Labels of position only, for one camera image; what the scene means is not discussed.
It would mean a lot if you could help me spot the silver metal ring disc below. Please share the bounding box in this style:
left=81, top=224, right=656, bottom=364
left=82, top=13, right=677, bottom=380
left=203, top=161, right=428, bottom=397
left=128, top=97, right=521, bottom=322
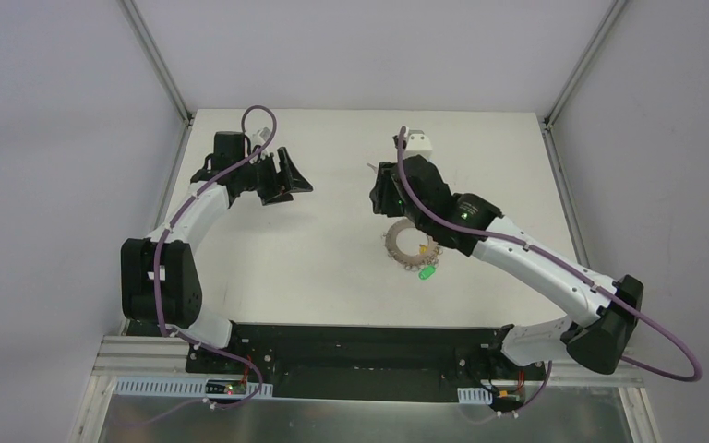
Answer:
left=382, top=219, right=441, bottom=271

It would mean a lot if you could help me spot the green key tag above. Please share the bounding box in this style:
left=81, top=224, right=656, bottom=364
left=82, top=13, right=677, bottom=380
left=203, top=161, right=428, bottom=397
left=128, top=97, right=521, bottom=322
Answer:
left=418, top=265, right=437, bottom=281

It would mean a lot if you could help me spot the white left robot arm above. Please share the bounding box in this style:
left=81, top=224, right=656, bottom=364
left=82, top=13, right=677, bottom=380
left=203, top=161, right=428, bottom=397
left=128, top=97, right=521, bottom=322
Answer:
left=120, top=131, right=314, bottom=374

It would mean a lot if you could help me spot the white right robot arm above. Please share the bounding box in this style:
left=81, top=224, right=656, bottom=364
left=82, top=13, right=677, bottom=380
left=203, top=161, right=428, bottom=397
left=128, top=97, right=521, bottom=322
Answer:
left=369, top=156, right=644, bottom=378

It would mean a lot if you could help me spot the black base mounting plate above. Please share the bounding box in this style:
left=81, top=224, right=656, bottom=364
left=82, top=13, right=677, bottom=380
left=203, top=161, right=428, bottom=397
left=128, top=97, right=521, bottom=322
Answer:
left=186, top=323, right=546, bottom=403

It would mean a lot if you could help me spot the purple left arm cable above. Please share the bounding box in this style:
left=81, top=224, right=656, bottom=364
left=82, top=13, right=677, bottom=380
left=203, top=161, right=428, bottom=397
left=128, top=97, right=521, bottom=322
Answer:
left=109, top=104, right=279, bottom=426

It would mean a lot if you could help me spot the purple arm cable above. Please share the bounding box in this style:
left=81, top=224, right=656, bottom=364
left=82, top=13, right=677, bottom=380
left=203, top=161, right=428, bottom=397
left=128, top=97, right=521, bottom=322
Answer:
left=109, top=104, right=279, bottom=426
left=395, top=126, right=703, bottom=426

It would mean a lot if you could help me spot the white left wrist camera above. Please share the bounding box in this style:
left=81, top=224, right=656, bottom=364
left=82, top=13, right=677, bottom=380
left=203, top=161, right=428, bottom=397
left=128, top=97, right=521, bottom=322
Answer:
left=248, top=126, right=272, bottom=151

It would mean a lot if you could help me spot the aluminium frame rail front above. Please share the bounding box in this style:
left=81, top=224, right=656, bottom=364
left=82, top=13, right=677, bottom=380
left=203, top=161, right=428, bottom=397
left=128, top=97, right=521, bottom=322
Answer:
left=91, top=334, right=644, bottom=389

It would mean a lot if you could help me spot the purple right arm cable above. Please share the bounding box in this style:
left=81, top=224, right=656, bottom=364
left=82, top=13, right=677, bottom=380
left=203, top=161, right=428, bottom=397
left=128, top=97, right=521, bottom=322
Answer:
left=395, top=126, right=703, bottom=426

